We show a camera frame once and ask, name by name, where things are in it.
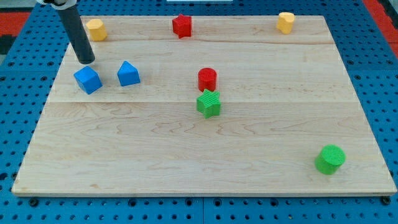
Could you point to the blue cube block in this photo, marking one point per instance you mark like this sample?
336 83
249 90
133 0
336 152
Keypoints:
88 80

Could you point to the green cylinder block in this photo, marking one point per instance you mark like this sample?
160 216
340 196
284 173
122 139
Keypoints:
330 159

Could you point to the yellow hexagon block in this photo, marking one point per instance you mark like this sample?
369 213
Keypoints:
97 30

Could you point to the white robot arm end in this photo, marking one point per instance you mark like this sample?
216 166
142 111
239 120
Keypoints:
58 4

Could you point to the blue triangular prism block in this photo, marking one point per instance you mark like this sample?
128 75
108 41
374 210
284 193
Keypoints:
128 74

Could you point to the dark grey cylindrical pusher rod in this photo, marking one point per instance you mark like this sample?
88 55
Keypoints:
76 33

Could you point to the light wooden board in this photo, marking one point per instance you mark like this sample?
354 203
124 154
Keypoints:
283 98

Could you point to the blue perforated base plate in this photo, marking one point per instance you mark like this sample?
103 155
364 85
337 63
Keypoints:
365 38

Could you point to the green star block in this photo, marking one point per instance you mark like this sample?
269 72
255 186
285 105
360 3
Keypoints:
209 103

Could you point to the red cylinder block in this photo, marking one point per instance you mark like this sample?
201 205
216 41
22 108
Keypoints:
207 78

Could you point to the red star block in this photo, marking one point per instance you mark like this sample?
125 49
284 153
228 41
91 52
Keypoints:
182 26

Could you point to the yellow heart block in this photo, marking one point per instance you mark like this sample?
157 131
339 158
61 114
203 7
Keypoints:
285 22

